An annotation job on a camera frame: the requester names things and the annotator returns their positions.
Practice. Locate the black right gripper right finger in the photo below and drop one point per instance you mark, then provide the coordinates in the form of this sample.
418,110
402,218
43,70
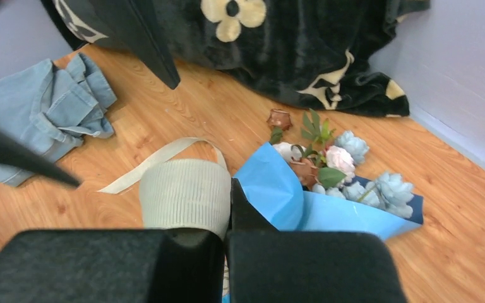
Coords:
267,265

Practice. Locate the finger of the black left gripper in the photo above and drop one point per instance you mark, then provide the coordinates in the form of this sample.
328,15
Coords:
16,155
135,25

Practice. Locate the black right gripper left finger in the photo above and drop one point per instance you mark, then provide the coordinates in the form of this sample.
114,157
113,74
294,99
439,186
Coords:
123,265

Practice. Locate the beige ribbon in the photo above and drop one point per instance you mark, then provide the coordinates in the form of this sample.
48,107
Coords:
187,201

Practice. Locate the blue wrapping paper sheet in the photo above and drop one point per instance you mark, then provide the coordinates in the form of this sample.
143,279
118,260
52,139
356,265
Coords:
272,188

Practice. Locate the pink white fake flower stem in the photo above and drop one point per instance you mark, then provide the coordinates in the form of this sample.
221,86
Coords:
330,168

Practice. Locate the blue fake flower stem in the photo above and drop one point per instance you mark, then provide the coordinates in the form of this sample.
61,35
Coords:
387,192

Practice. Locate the light blue denim cloth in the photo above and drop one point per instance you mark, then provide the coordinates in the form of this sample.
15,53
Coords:
49,109

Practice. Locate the black floral blanket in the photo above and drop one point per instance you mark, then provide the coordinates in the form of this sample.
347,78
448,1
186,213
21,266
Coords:
306,54

